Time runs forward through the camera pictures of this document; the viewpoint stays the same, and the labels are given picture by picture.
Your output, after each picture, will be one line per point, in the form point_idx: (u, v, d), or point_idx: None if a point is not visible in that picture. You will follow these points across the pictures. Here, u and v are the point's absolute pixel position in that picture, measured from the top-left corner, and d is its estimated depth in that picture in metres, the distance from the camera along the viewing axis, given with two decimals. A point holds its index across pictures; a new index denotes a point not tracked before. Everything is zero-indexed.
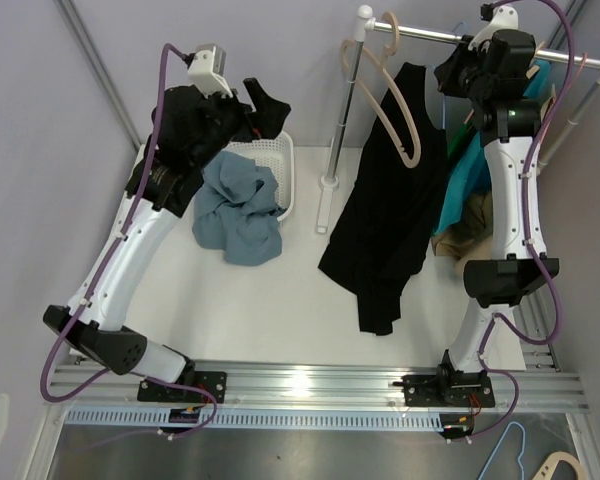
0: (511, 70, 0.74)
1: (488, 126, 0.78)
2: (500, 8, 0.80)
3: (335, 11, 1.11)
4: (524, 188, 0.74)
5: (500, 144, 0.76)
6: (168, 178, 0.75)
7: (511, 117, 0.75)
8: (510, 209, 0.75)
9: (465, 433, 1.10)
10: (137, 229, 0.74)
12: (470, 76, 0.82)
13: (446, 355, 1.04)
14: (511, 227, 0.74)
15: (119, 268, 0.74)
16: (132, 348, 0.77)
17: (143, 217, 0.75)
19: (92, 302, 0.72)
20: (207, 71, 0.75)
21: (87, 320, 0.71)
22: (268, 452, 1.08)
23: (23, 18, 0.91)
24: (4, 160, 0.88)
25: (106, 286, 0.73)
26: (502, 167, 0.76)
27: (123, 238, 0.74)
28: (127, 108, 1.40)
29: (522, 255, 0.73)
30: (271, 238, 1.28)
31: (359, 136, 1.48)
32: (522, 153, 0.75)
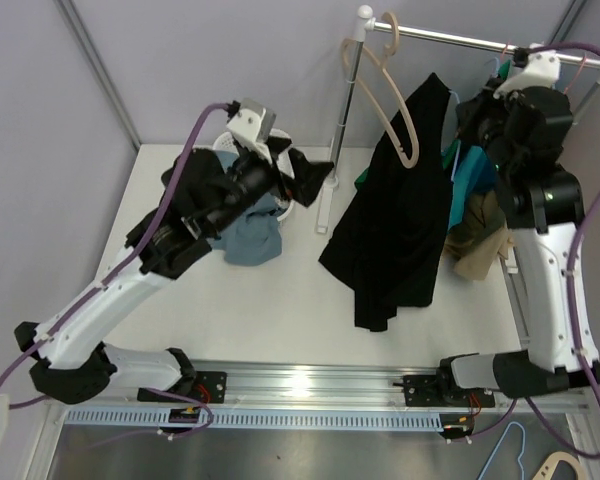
0: (544, 142, 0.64)
1: (520, 210, 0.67)
2: (538, 54, 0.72)
3: (335, 11, 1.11)
4: (570, 288, 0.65)
5: (537, 236, 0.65)
6: (170, 240, 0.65)
7: (547, 201, 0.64)
8: (555, 314, 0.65)
9: (465, 433, 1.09)
10: (117, 284, 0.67)
12: (492, 131, 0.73)
13: (446, 358, 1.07)
14: (558, 333, 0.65)
15: (89, 317, 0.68)
16: (88, 386, 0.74)
17: (126, 275, 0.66)
19: (53, 339, 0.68)
20: (249, 138, 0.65)
21: (43, 355, 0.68)
22: (268, 452, 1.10)
23: (23, 17, 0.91)
24: (4, 158, 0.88)
25: (69, 329, 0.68)
26: (541, 261, 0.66)
27: (101, 288, 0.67)
28: (127, 108, 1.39)
29: (572, 366, 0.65)
30: (271, 238, 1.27)
31: (360, 136, 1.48)
32: (563, 245, 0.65)
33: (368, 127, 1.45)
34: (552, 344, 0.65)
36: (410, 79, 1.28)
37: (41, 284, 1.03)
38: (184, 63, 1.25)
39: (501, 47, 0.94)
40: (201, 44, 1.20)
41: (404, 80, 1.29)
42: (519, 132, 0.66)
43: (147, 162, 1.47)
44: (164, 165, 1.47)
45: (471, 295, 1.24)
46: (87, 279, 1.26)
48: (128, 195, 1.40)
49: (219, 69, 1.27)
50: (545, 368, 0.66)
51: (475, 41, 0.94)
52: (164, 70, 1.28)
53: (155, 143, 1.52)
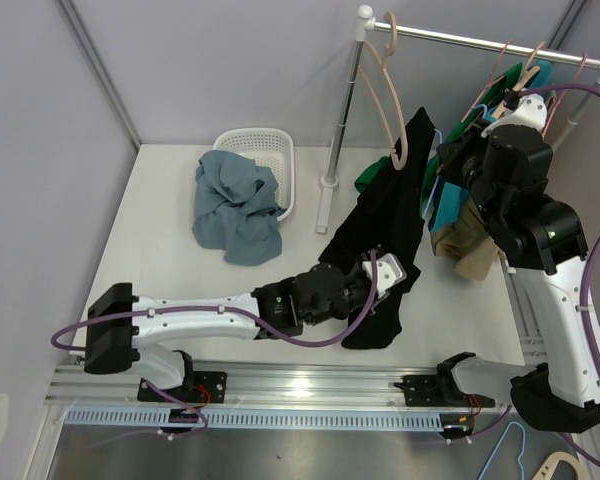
0: (531, 178, 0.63)
1: (524, 251, 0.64)
2: (529, 99, 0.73)
3: (335, 11, 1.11)
4: (586, 323, 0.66)
5: (545, 276, 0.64)
6: (277, 320, 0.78)
7: (550, 238, 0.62)
8: (577, 352, 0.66)
9: (465, 433, 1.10)
10: (229, 317, 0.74)
12: (476, 170, 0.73)
13: (445, 363, 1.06)
14: (582, 369, 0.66)
15: (194, 320, 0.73)
16: (119, 366, 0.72)
17: (245, 319, 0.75)
19: (153, 316, 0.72)
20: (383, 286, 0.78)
21: (135, 323, 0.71)
22: (268, 452, 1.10)
23: (23, 17, 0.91)
24: (4, 158, 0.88)
25: (171, 319, 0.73)
26: (556, 302, 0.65)
27: (218, 309, 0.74)
28: (127, 108, 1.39)
29: (599, 396, 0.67)
30: (271, 238, 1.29)
31: (360, 136, 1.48)
32: (573, 281, 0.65)
33: (367, 127, 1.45)
34: (579, 382, 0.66)
36: (410, 80, 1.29)
37: (41, 284, 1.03)
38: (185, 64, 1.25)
39: (500, 47, 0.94)
40: (201, 44, 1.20)
41: (404, 81, 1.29)
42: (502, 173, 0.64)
43: (148, 163, 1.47)
44: (164, 165, 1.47)
45: (471, 295, 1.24)
46: (88, 279, 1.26)
48: (128, 195, 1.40)
49: (219, 69, 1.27)
50: (575, 404, 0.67)
51: (475, 41, 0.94)
52: (164, 70, 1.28)
53: (155, 143, 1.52)
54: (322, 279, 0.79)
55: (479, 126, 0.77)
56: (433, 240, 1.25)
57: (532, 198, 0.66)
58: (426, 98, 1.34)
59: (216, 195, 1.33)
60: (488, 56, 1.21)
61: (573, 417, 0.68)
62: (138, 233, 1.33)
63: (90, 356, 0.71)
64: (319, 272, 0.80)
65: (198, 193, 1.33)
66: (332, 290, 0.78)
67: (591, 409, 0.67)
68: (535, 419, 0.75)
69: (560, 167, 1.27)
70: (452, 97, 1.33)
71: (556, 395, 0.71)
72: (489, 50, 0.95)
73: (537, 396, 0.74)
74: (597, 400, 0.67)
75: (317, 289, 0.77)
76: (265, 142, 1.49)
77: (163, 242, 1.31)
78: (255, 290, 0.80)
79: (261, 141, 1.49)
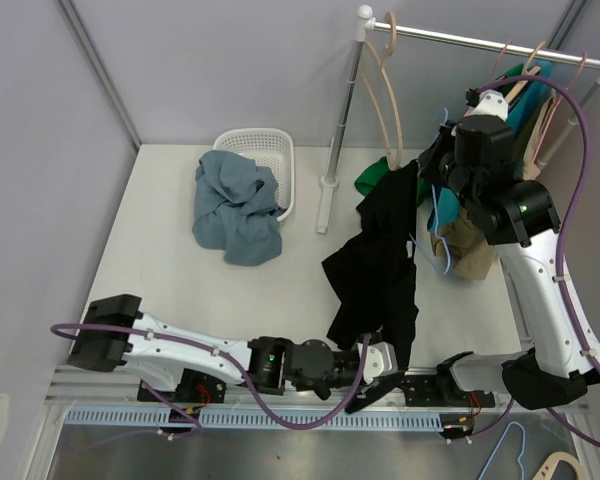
0: (499, 158, 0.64)
1: (498, 227, 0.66)
2: (487, 94, 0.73)
3: (335, 12, 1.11)
4: (565, 293, 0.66)
5: (521, 249, 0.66)
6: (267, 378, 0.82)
7: (523, 212, 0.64)
8: (556, 322, 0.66)
9: (465, 434, 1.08)
10: (219, 361, 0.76)
12: (451, 162, 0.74)
13: (445, 363, 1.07)
14: (563, 340, 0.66)
15: (184, 355, 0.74)
16: None
17: (232, 366, 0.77)
19: (149, 339, 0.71)
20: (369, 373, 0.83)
21: (130, 338, 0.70)
22: (269, 452, 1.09)
23: (24, 19, 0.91)
24: (4, 159, 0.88)
25: (165, 347, 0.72)
26: (532, 273, 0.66)
27: (212, 352, 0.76)
28: (127, 108, 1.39)
29: (584, 367, 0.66)
30: (272, 237, 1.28)
31: (360, 135, 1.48)
32: (549, 253, 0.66)
33: (368, 127, 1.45)
34: (562, 353, 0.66)
36: (410, 80, 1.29)
37: (41, 285, 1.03)
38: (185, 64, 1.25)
39: (500, 47, 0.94)
40: (201, 44, 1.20)
41: (404, 81, 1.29)
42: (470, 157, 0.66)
43: (148, 163, 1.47)
44: (164, 165, 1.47)
45: (470, 295, 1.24)
46: (88, 279, 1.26)
48: (128, 195, 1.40)
49: (219, 69, 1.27)
50: (561, 377, 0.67)
51: (474, 41, 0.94)
52: (164, 70, 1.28)
53: (156, 143, 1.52)
54: (312, 355, 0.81)
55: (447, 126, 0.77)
56: (433, 240, 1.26)
57: (504, 179, 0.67)
58: (426, 99, 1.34)
59: (216, 195, 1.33)
60: (488, 56, 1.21)
61: (561, 392, 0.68)
62: (138, 233, 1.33)
63: (79, 359, 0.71)
64: (312, 349, 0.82)
65: (198, 193, 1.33)
66: (320, 372, 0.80)
67: (579, 380, 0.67)
68: (528, 399, 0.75)
69: (560, 168, 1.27)
70: (452, 97, 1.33)
71: (544, 371, 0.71)
72: (489, 50, 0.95)
73: (527, 373, 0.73)
74: (582, 370, 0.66)
75: (303, 365, 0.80)
76: (265, 142, 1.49)
77: (163, 242, 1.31)
78: (253, 341, 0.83)
79: (261, 141, 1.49)
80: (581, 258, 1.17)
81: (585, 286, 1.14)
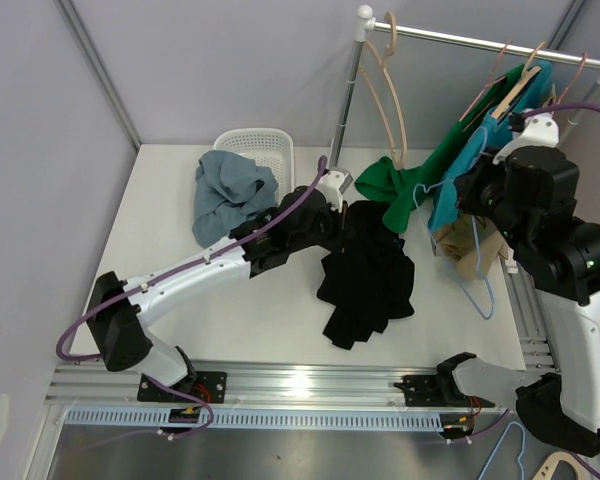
0: (562, 197, 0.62)
1: (558, 277, 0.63)
2: (534, 118, 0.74)
3: (336, 11, 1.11)
4: None
5: (578, 307, 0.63)
6: (267, 243, 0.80)
7: (588, 268, 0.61)
8: (599, 382, 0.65)
9: (464, 433, 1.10)
10: (220, 263, 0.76)
12: (495, 197, 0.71)
13: (445, 363, 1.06)
14: None
15: (187, 278, 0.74)
16: (133, 353, 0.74)
17: (232, 256, 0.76)
19: (147, 291, 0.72)
20: (334, 188, 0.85)
21: (133, 302, 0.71)
22: (269, 452, 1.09)
23: (24, 18, 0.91)
24: (4, 159, 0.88)
25: (167, 286, 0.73)
26: (584, 333, 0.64)
27: (205, 260, 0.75)
28: (126, 108, 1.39)
29: None
30: None
31: (360, 136, 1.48)
32: None
33: (368, 127, 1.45)
34: (596, 409, 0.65)
36: (410, 80, 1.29)
37: (42, 284, 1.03)
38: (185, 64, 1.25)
39: (500, 47, 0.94)
40: (201, 44, 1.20)
41: (404, 81, 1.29)
42: (530, 196, 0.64)
43: (148, 163, 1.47)
44: (164, 165, 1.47)
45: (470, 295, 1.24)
46: (88, 278, 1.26)
48: (128, 195, 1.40)
49: (219, 69, 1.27)
50: (589, 430, 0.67)
51: (475, 40, 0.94)
52: (164, 70, 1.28)
53: (155, 143, 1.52)
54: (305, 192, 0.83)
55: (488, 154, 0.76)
56: (434, 240, 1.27)
57: (560, 221, 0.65)
58: (426, 99, 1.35)
59: (216, 194, 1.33)
60: (488, 56, 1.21)
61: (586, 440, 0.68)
62: (138, 232, 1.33)
63: (104, 353, 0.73)
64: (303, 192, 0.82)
65: (198, 193, 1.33)
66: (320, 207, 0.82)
67: None
68: (541, 433, 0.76)
69: None
70: (452, 97, 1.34)
71: (567, 417, 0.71)
72: (489, 49, 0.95)
73: (544, 409, 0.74)
74: None
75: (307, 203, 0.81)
76: (265, 142, 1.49)
77: (163, 241, 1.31)
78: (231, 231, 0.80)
79: (261, 141, 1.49)
80: None
81: None
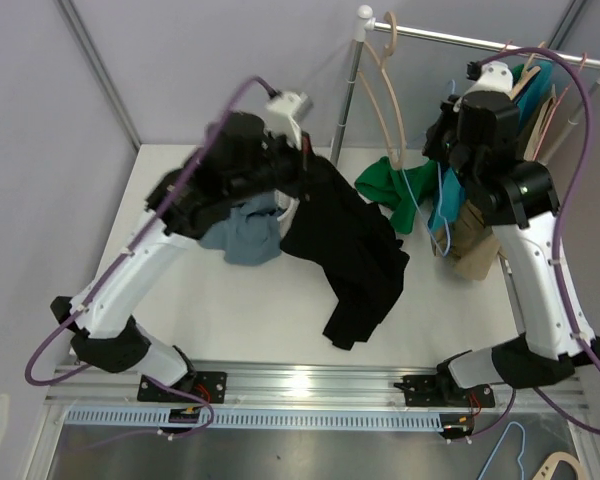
0: (503, 137, 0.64)
1: (498, 208, 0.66)
2: (491, 68, 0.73)
3: (336, 11, 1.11)
4: (559, 276, 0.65)
5: (520, 231, 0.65)
6: (190, 198, 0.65)
7: (522, 194, 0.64)
8: (550, 308, 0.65)
9: (465, 433, 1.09)
10: (144, 249, 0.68)
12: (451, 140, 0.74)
13: (445, 363, 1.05)
14: (555, 323, 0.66)
15: (119, 281, 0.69)
16: (128, 352, 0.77)
17: (151, 239, 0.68)
19: (88, 310, 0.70)
20: (284, 112, 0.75)
21: (80, 326, 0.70)
22: (268, 452, 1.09)
23: (23, 18, 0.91)
24: (5, 160, 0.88)
25: (103, 299, 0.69)
26: (528, 256, 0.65)
27: (129, 254, 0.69)
28: (126, 108, 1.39)
29: (574, 351, 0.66)
30: (271, 238, 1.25)
31: (360, 135, 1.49)
32: (545, 236, 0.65)
33: (369, 127, 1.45)
34: (552, 335, 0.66)
36: (410, 80, 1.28)
37: (42, 284, 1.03)
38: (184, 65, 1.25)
39: (500, 47, 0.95)
40: (201, 44, 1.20)
41: (404, 81, 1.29)
42: (475, 136, 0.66)
43: (148, 163, 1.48)
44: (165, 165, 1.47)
45: (469, 295, 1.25)
46: (88, 278, 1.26)
48: (128, 196, 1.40)
49: (219, 69, 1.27)
50: (550, 359, 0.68)
51: (474, 40, 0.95)
52: (164, 70, 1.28)
53: (156, 143, 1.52)
54: (239, 121, 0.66)
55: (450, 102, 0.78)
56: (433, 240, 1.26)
57: (505, 158, 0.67)
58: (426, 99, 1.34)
59: None
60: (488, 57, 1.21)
61: (549, 371, 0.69)
62: None
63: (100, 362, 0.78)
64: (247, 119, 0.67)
65: None
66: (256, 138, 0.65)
67: (567, 363, 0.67)
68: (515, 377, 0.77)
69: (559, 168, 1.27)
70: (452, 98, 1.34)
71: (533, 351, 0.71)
72: (489, 49, 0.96)
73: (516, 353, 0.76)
74: (571, 353, 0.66)
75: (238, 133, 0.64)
76: None
77: None
78: (147, 199, 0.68)
79: None
80: (579, 260, 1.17)
81: (584, 286, 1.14)
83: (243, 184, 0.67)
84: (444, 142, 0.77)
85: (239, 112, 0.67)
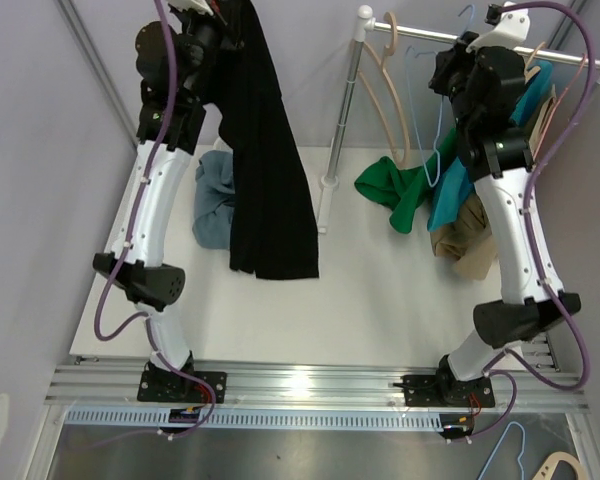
0: (502, 104, 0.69)
1: (477, 161, 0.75)
2: (508, 13, 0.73)
3: (336, 11, 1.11)
4: (529, 225, 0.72)
5: (494, 182, 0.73)
6: (174, 117, 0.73)
7: (498, 149, 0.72)
8: (519, 252, 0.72)
9: (465, 434, 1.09)
10: (158, 172, 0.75)
12: (457, 87, 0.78)
13: (445, 359, 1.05)
14: (523, 267, 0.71)
15: (150, 208, 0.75)
16: (174, 281, 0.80)
17: (161, 159, 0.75)
19: (134, 245, 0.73)
20: None
21: (133, 260, 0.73)
22: (268, 452, 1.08)
23: (23, 17, 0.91)
24: (5, 159, 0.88)
25: (143, 228, 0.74)
26: (501, 205, 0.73)
27: (147, 183, 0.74)
28: (126, 107, 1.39)
29: (539, 296, 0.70)
30: None
31: (360, 136, 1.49)
32: (519, 188, 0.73)
33: (368, 127, 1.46)
34: (519, 278, 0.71)
36: (409, 79, 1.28)
37: (41, 285, 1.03)
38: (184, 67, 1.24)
39: None
40: None
41: (403, 80, 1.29)
42: (480, 94, 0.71)
43: None
44: None
45: (469, 294, 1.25)
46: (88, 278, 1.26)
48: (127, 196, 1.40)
49: None
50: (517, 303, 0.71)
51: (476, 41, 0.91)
52: None
53: None
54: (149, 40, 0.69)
55: (463, 42, 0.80)
56: (433, 240, 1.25)
57: (499, 118, 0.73)
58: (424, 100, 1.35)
59: (216, 194, 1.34)
60: None
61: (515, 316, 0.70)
62: None
63: (154, 301, 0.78)
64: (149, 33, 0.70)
65: (197, 193, 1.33)
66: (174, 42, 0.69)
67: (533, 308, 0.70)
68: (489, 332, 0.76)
69: (557, 169, 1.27)
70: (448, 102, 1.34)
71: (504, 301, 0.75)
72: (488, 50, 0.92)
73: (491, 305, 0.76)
74: (537, 298, 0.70)
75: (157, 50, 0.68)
76: None
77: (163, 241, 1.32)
78: (138, 135, 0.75)
79: None
80: (579, 259, 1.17)
81: (585, 285, 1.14)
83: (195, 79, 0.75)
84: (450, 85, 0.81)
85: (142, 31, 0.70)
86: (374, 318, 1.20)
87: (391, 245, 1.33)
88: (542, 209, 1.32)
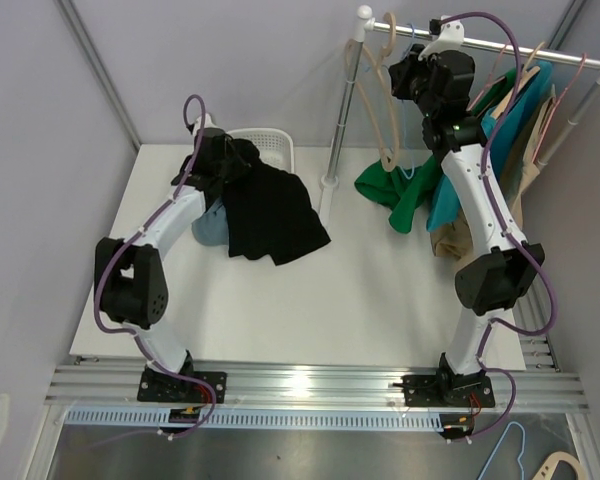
0: (456, 94, 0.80)
1: (439, 145, 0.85)
2: (447, 23, 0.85)
3: (336, 11, 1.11)
4: (487, 186, 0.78)
5: (452, 154, 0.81)
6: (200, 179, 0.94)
7: (456, 131, 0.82)
8: (482, 210, 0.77)
9: (465, 433, 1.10)
10: (183, 199, 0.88)
12: (420, 88, 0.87)
13: (442, 359, 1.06)
14: (486, 222, 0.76)
15: (171, 216, 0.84)
16: (157, 297, 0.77)
17: (186, 193, 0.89)
19: (145, 233, 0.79)
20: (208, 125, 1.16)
21: (141, 243, 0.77)
22: (268, 452, 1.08)
23: (24, 18, 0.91)
24: (5, 159, 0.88)
25: (159, 225, 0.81)
26: (461, 172, 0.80)
27: (172, 201, 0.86)
28: (127, 107, 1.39)
29: (505, 246, 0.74)
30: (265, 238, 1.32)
31: (360, 136, 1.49)
32: (476, 159, 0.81)
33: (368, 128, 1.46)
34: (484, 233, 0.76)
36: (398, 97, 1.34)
37: (40, 285, 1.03)
38: (205, 91, 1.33)
39: (499, 47, 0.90)
40: (202, 45, 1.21)
41: None
42: (437, 89, 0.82)
43: (148, 163, 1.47)
44: (164, 165, 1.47)
45: None
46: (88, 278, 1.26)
48: (128, 195, 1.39)
49: (220, 70, 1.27)
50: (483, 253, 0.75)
51: (475, 42, 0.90)
52: (165, 71, 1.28)
53: (155, 143, 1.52)
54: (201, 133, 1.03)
55: (414, 53, 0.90)
56: (433, 240, 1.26)
57: (457, 110, 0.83)
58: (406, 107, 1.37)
59: None
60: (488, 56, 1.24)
61: (481, 265, 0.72)
62: None
63: (141, 304, 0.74)
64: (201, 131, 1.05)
65: None
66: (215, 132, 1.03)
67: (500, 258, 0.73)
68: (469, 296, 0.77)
69: (557, 170, 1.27)
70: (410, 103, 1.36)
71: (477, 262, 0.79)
72: (488, 49, 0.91)
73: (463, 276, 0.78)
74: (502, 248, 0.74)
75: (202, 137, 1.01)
76: (264, 141, 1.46)
77: None
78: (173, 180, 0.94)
79: (262, 140, 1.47)
80: (579, 260, 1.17)
81: (585, 284, 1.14)
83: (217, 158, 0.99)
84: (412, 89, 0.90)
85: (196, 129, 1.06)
86: (373, 318, 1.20)
87: (391, 245, 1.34)
88: (542, 210, 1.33)
